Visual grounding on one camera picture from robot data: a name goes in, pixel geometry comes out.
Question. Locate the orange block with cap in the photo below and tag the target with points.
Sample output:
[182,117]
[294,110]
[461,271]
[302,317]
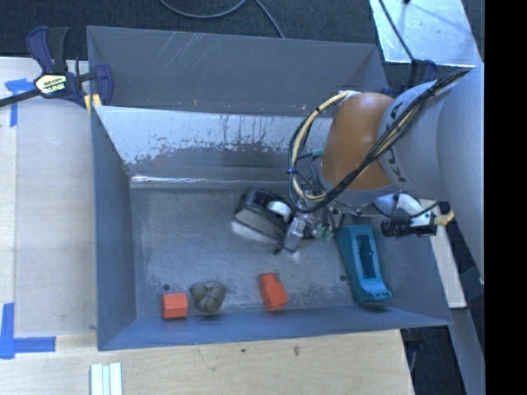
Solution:
[273,294]

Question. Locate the grey metal bin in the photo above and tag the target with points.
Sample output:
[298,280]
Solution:
[193,237]

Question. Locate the teal plastic box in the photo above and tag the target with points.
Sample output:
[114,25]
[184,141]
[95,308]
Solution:
[364,263]

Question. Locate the brown round lump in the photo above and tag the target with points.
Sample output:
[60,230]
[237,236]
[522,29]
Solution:
[208,296]

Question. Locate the black cylinder on white bracket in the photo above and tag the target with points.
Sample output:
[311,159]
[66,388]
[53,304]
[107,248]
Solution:
[405,226]

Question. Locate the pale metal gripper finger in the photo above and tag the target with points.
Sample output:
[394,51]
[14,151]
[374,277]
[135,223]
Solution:
[293,239]

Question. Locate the pale wood board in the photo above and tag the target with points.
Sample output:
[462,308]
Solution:
[53,220]

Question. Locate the black and white tool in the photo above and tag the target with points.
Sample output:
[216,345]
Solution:
[257,212]

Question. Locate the orange cube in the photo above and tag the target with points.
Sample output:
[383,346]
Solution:
[174,305]

